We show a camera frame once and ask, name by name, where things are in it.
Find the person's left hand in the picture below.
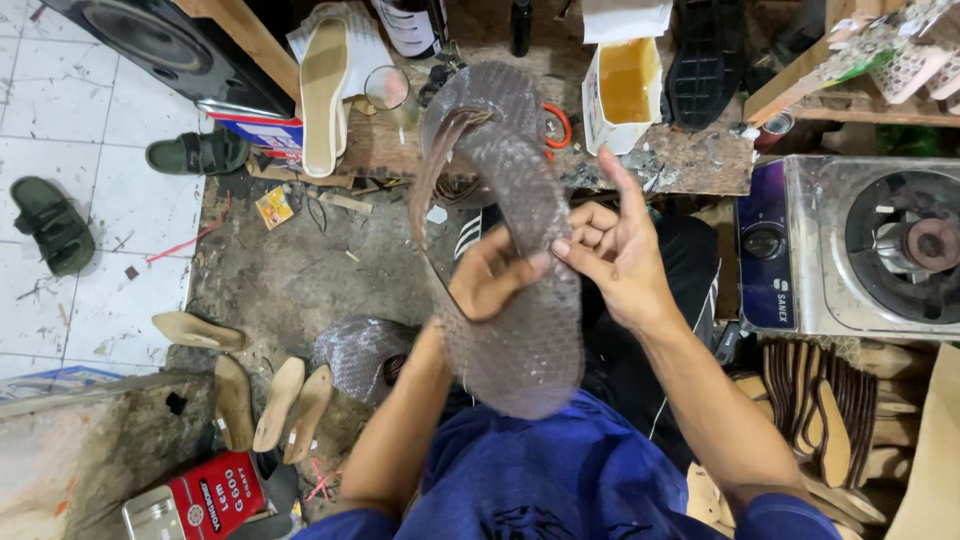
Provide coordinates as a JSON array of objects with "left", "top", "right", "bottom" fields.
[{"left": 448, "top": 223, "right": 552, "bottom": 324}]

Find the person's right hand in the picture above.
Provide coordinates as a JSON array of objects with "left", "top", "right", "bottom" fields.
[{"left": 551, "top": 146, "right": 681, "bottom": 332}]

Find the grey snakeskin shoe sheet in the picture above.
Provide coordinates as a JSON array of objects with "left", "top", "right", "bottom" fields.
[{"left": 408, "top": 60, "right": 587, "bottom": 420}]

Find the wooden workbench board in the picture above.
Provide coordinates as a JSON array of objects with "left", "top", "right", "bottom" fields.
[{"left": 336, "top": 30, "right": 756, "bottom": 198}]

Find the grey snakeskin shoe piece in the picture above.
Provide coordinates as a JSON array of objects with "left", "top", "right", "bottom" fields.
[{"left": 312, "top": 315, "right": 422, "bottom": 408}]

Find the white carton of yellow glue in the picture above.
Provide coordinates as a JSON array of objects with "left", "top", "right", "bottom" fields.
[{"left": 582, "top": 36, "right": 666, "bottom": 157}]

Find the small metal can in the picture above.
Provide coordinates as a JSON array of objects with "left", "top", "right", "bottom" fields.
[{"left": 753, "top": 111, "right": 795, "bottom": 152}]

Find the black rubber shoe outsole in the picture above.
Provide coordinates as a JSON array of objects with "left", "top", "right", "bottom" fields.
[{"left": 666, "top": 0, "right": 748, "bottom": 132}]

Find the person's blue shirt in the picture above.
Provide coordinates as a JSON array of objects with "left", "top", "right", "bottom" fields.
[{"left": 291, "top": 389, "right": 846, "bottom": 540}]

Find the clear drinking glass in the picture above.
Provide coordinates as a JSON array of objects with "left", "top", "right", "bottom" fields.
[{"left": 364, "top": 65, "right": 422, "bottom": 130}]

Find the steel gas stove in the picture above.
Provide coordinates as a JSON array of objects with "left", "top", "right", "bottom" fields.
[{"left": 735, "top": 154, "right": 960, "bottom": 341}]

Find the beige wooden shoe sole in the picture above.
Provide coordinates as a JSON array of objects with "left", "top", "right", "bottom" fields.
[
  {"left": 213, "top": 353, "right": 257, "bottom": 453},
  {"left": 151, "top": 310, "right": 248, "bottom": 354},
  {"left": 282, "top": 364, "right": 335, "bottom": 465},
  {"left": 252, "top": 356, "right": 307, "bottom": 453}
]

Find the yellow small packet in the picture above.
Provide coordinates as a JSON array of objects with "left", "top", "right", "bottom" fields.
[{"left": 254, "top": 185, "right": 296, "bottom": 231}]

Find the white folded paper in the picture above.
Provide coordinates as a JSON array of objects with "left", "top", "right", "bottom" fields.
[{"left": 582, "top": 0, "right": 675, "bottom": 45}]

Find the stack of brown-edged insoles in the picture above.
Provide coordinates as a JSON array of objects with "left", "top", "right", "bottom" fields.
[{"left": 760, "top": 339, "right": 880, "bottom": 490}]

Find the beige shoe insole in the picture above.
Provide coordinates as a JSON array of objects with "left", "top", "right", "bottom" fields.
[{"left": 299, "top": 18, "right": 351, "bottom": 179}]

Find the small black bottle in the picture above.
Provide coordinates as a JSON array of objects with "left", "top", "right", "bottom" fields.
[{"left": 510, "top": 0, "right": 534, "bottom": 58}]

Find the dark bottle with white label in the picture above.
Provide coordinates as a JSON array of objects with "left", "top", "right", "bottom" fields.
[{"left": 372, "top": 0, "right": 450, "bottom": 60}]

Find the red and blue box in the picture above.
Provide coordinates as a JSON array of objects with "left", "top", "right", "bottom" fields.
[{"left": 204, "top": 109, "right": 305, "bottom": 157}]

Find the wooden shelf with shoe parts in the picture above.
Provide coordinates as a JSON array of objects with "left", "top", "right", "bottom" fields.
[{"left": 742, "top": 0, "right": 960, "bottom": 129}]

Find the red thin strip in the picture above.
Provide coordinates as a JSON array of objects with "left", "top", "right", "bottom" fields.
[{"left": 145, "top": 191, "right": 233, "bottom": 264}]

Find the green sandal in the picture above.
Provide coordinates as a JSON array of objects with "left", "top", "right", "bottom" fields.
[
  {"left": 145, "top": 129, "right": 252, "bottom": 177},
  {"left": 9, "top": 176, "right": 97, "bottom": 277}
]

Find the pile of beige insoles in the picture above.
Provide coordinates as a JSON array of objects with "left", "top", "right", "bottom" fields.
[{"left": 684, "top": 460, "right": 888, "bottom": 540}]

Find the wooden plank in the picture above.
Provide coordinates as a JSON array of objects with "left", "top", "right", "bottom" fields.
[{"left": 172, "top": 0, "right": 303, "bottom": 102}]

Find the red glue can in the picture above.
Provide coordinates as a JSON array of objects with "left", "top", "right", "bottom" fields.
[{"left": 121, "top": 450, "right": 269, "bottom": 540}]

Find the brown cardboard sheet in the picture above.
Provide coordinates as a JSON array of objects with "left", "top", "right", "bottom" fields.
[{"left": 883, "top": 343, "right": 960, "bottom": 540}]

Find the black loudspeaker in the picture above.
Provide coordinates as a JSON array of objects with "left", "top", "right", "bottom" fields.
[{"left": 41, "top": 0, "right": 297, "bottom": 120}]

